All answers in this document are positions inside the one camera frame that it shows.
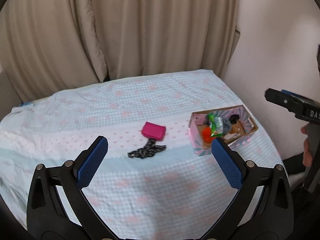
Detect green packet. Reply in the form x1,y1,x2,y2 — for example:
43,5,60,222
207,113,225,137

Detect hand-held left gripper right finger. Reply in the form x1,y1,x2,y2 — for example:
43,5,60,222
211,137,294,240

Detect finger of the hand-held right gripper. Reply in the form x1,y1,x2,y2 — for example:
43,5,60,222
265,88,304,117
281,89,320,108

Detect dark grey sock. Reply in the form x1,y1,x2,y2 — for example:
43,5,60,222
221,118,233,133

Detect orange pom-pom toy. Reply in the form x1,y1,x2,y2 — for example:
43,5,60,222
202,127,213,142

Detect black and white patterned cloth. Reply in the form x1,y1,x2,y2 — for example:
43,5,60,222
127,139,167,159

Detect beige curtain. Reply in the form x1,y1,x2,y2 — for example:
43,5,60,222
0,0,241,103

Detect person's right hand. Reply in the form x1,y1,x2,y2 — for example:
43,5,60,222
301,126,313,167

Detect pink and blue cardboard box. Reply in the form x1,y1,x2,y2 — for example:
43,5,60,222
188,105,258,157

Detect pink pouch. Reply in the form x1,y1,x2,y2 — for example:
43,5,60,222
141,122,167,140

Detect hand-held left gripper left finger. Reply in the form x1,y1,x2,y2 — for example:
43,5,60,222
26,135,110,240

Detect light blue heart-print blanket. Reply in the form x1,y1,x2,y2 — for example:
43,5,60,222
0,69,285,240

